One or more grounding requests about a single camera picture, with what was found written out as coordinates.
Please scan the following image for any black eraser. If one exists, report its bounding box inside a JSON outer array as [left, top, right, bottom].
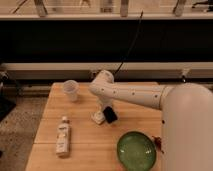
[[103, 107, 117, 123]]

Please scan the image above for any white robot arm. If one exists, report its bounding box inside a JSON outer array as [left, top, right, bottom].
[[89, 70, 213, 171]]

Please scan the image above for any white sponge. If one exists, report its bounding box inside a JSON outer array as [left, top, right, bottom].
[[91, 111, 105, 124]]

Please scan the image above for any clear plastic cup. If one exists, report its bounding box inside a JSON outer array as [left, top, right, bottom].
[[62, 80, 79, 102]]

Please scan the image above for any white plastic bottle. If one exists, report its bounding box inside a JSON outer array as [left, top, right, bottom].
[[56, 116, 70, 157]]

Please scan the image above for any green glass bowl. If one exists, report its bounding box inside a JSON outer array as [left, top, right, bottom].
[[117, 131, 157, 171]]

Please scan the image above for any red brown small object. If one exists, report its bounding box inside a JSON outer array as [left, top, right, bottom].
[[153, 136, 164, 153]]

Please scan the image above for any black cable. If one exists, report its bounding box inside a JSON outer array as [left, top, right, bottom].
[[113, 10, 145, 76]]

